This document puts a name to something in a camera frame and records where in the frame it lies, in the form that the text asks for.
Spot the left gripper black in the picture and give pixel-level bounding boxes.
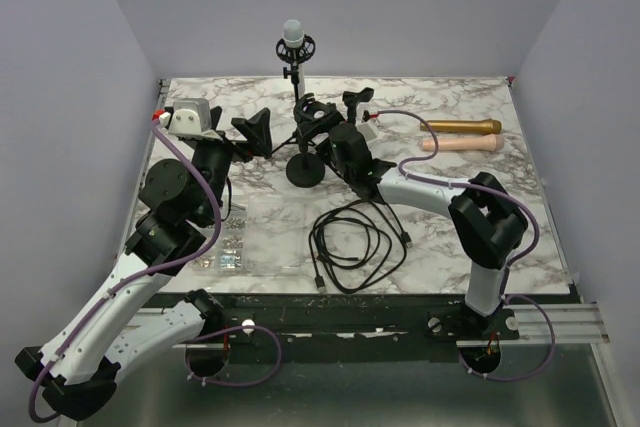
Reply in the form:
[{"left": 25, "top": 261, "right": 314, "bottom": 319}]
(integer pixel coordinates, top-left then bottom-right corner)
[{"left": 191, "top": 107, "right": 271, "bottom": 223}]

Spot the black round-base clip stand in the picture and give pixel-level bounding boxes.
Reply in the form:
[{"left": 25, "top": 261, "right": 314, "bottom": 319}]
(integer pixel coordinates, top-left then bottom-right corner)
[{"left": 342, "top": 87, "right": 374, "bottom": 124}]

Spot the black round-base shockmount stand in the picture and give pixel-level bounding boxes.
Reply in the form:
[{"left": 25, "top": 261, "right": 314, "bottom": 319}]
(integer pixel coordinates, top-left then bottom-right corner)
[{"left": 286, "top": 93, "right": 327, "bottom": 188}]

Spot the black tripod shockmount stand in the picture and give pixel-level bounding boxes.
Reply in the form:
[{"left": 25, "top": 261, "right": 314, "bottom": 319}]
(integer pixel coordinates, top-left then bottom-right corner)
[{"left": 272, "top": 31, "right": 316, "bottom": 167}]

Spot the white grey microphone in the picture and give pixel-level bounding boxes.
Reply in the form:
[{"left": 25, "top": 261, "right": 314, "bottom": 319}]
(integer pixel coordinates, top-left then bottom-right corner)
[{"left": 283, "top": 19, "right": 306, "bottom": 97}]

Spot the gold microphone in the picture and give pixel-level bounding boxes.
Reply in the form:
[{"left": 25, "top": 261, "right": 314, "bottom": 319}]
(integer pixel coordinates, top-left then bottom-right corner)
[{"left": 420, "top": 119, "right": 502, "bottom": 135}]

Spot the pink microphone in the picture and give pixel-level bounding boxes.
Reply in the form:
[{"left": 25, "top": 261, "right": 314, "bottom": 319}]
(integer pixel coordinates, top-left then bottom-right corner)
[{"left": 420, "top": 134, "right": 504, "bottom": 152}]

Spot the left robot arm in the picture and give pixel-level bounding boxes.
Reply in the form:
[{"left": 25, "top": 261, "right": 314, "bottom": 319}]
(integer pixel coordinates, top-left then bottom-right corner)
[{"left": 15, "top": 99, "right": 272, "bottom": 423}]

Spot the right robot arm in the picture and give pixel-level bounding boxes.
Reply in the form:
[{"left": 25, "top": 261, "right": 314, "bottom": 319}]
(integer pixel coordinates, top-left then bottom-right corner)
[{"left": 318, "top": 118, "right": 539, "bottom": 339}]

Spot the clear plastic screw box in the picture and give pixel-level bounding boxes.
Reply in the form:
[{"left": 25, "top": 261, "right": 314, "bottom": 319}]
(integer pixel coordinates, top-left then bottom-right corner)
[{"left": 189, "top": 196, "right": 307, "bottom": 277}]

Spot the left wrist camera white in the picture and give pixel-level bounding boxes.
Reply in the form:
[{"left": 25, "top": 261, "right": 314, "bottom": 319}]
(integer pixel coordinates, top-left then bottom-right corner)
[{"left": 152, "top": 98, "right": 212, "bottom": 140}]

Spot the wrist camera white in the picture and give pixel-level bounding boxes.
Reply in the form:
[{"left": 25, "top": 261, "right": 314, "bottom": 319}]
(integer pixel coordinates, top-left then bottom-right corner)
[
  {"left": 152, "top": 98, "right": 212, "bottom": 140},
  {"left": 356, "top": 110, "right": 379, "bottom": 142}
]

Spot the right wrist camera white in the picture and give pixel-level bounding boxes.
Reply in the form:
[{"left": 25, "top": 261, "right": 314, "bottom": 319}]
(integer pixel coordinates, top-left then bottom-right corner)
[{"left": 356, "top": 110, "right": 379, "bottom": 142}]

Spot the black coiled usb cable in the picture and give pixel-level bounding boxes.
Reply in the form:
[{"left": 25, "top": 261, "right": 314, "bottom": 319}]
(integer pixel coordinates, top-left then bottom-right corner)
[{"left": 308, "top": 196, "right": 415, "bottom": 295}]

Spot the black mounting rail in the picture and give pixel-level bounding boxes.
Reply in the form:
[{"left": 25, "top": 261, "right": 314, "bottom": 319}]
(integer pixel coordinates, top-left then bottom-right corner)
[{"left": 139, "top": 291, "right": 521, "bottom": 366}]

